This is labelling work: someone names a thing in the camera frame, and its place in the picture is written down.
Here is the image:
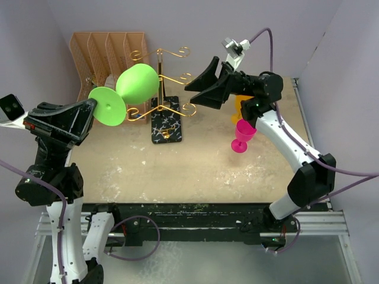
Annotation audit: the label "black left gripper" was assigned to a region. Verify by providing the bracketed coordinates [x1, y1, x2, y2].
[22, 94, 97, 172]

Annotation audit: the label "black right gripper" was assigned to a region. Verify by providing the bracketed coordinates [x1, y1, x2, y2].
[184, 57, 255, 110]

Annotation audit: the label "yellow plastic wine glass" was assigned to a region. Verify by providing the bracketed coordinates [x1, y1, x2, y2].
[231, 95, 253, 125]

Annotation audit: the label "pink plastic wine glass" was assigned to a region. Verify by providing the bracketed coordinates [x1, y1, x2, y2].
[231, 119, 257, 153]

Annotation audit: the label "green plastic wine glass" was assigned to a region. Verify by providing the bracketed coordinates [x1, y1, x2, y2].
[88, 63, 159, 127]

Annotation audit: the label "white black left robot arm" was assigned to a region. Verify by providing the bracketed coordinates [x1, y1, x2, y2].
[15, 99, 122, 283]

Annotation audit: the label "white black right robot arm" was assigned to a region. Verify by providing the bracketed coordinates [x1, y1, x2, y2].
[184, 56, 336, 231]

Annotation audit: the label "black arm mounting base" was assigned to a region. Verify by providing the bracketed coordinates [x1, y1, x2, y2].
[82, 203, 298, 247]

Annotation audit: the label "papers in organizer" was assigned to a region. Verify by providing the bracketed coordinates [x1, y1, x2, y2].
[85, 73, 119, 89]

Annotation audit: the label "peach plastic file organizer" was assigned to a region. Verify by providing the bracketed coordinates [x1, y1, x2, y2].
[69, 32, 150, 124]

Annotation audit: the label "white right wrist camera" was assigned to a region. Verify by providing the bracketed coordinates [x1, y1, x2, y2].
[222, 38, 250, 70]

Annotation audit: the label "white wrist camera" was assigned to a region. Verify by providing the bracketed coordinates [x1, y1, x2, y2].
[222, 38, 250, 70]
[0, 94, 28, 129]

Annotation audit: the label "gold wire wine glass rack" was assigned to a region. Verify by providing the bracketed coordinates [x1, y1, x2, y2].
[126, 47, 196, 145]

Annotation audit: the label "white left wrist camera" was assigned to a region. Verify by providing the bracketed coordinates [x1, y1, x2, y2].
[0, 94, 28, 129]

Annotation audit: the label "aluminium frame rail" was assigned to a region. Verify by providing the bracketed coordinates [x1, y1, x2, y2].
[34, 77, 362, 284]

